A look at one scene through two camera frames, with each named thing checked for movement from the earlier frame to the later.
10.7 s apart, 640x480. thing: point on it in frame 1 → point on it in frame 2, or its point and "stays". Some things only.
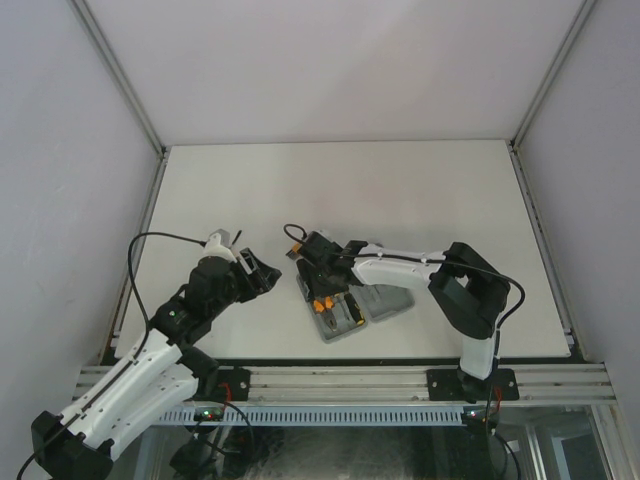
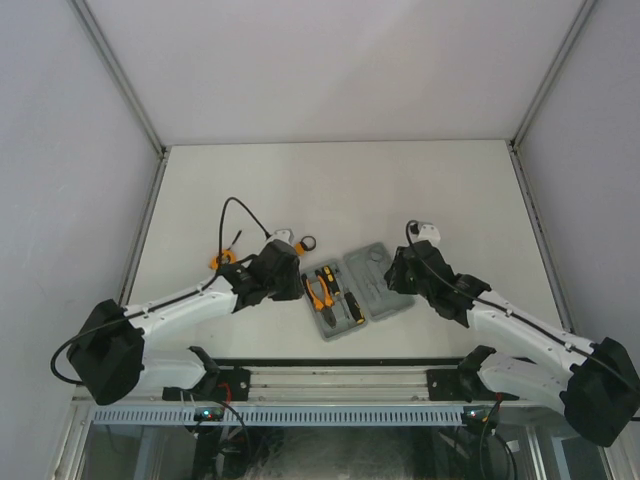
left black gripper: (263, 275) → (295, 289)
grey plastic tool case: (346, 313) stays
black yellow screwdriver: (354, 309) stays
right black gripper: (315, 287) → (395, 274)
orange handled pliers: (327, 311) stays
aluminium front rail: (394, 384) stays
